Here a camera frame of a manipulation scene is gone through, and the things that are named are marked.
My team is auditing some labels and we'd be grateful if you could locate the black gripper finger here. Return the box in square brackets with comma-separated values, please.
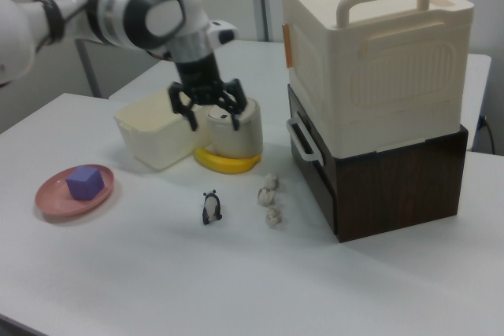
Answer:
[214, 77, 248, 131]
[168, 80, 198, 132]

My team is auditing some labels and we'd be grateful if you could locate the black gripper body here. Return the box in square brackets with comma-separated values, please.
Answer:
[172, 52, 228, 108]

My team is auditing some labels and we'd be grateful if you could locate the wooden drawer with white handle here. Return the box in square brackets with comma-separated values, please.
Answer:
[286, 83, 339, 237]

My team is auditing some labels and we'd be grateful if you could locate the cream open plastic bin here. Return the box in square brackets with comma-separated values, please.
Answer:
[113, 87, 212, 172]

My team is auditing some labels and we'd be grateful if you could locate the dark wood drawer cabinet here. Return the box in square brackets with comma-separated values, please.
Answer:
[286, 83, 469, 243]

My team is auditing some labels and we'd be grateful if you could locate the small cream lidded container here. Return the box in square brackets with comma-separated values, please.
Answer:
[205, 96, 264, 159]

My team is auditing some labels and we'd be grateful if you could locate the yellow toy banana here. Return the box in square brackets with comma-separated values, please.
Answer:
[193, 146, 262, 175]

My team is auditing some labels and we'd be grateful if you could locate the panda figurine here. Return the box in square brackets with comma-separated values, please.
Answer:
[202, 189, 223, 226]

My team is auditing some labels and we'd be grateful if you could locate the purple cube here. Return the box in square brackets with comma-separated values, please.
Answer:
[65, 165, 106, 201]

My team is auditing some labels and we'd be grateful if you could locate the cream plastic storage box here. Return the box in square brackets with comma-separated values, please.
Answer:
[280, 0, 475, 158]

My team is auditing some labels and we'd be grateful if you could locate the pink plate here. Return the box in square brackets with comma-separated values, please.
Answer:
[34, 164, 116, 218]

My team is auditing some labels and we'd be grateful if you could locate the black wall cable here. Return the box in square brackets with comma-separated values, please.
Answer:
[478, 115, 496, 154]

